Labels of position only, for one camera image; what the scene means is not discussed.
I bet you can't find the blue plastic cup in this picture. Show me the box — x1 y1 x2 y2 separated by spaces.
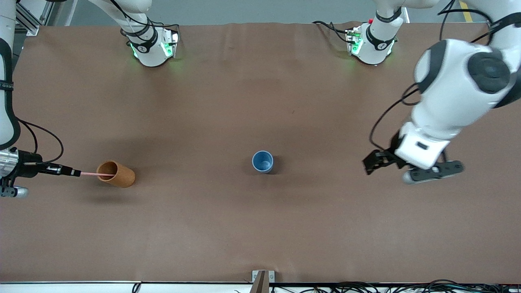
252 151 274 174

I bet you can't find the brown wooden cup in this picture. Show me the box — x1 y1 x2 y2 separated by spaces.
96 160 136 188

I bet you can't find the brown table cover sheet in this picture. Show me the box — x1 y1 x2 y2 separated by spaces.
0 22 521 284

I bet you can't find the yellow floor tape strip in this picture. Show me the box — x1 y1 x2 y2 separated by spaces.
459 0 474 23

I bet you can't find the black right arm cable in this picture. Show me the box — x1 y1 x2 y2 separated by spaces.
18 118 65 165

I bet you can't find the green lit left base plate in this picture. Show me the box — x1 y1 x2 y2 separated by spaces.
345 27 363 56

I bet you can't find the black left base cable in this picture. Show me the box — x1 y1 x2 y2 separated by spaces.
312 20 351 44

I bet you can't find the black base cable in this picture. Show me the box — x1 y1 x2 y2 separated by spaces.
110 0 180 41
312 20 351 44

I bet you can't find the aluminium frame profile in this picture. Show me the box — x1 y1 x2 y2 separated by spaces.
15 0 56 36

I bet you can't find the metal camera post bracket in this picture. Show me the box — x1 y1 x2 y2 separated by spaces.
252 270 275 293

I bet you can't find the black right base cable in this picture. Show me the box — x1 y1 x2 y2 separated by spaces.
110 0 180 41

